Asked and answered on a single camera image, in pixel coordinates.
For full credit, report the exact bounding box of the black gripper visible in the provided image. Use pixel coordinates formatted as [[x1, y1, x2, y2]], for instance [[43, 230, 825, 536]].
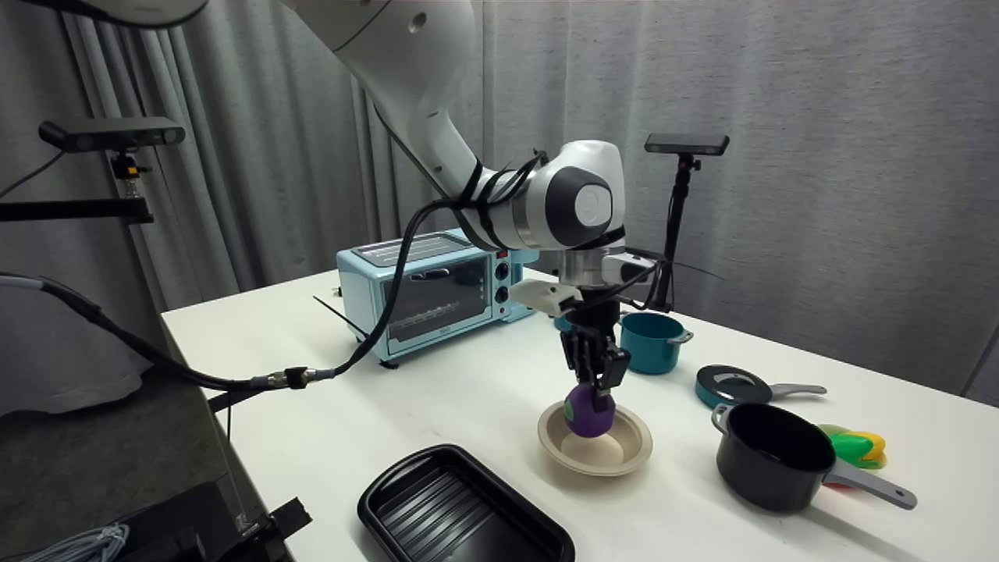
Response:
[[561, 292, 635, 412]]

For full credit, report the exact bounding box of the black camera clamp arm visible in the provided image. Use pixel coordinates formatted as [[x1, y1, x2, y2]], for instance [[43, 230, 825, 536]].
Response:
[[0, 150, 155, 227]]

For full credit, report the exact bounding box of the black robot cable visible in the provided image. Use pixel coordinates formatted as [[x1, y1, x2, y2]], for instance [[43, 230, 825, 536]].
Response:
[[0, 153, 550, 403]]

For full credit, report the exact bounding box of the teal toy pot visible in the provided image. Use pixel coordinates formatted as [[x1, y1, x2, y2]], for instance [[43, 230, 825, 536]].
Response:
[[619, 309, 697, 378]]

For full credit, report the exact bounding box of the black table clamp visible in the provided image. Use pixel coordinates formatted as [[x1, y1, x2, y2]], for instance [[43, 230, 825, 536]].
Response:
[[246, 497, 315, 547]]

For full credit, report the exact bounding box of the black tripod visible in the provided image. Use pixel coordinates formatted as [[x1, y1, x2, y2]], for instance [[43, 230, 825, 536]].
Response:
[[646, 153, 703, 316]]

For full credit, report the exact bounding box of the black baking tray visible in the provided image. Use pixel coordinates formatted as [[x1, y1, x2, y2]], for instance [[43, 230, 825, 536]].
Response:
[[355, 439, 579, 562]]

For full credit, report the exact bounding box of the black saucepan with grey handle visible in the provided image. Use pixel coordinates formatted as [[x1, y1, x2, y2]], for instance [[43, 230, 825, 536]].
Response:
[[708, 399, 921, 517]]

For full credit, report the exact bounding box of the light blue toaster oven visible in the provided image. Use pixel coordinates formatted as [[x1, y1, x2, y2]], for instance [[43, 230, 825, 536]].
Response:
[[334, 227, 543, 369]]

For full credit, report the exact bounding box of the green yellow plush toy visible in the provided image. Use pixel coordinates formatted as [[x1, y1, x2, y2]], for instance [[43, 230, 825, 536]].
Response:
[[818, 421, 890, 476]]

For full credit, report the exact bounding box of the clear plastic wrap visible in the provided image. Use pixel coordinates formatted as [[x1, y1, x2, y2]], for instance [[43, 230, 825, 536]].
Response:
[[20, 521, 133, 562]]

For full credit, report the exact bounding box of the purple plush toy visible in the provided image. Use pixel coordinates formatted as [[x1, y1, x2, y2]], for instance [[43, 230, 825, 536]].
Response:
[[561, 385, 619, 436]]

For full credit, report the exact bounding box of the black camera on tripod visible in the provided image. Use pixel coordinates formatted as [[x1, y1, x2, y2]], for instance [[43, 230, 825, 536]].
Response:
[[640, 131, 734, 159]]

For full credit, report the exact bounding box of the black camera on clamp arm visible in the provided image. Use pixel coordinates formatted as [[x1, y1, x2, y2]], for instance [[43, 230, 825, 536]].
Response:
[[36, 114, 186, 157]]

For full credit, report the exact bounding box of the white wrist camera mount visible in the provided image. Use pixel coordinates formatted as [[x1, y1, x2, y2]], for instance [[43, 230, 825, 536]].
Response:
[[510, 246, 666, 322]]

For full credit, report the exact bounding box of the beige plate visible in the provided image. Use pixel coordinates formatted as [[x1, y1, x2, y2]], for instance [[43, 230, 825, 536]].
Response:
[[535, 396, 656, 482]]

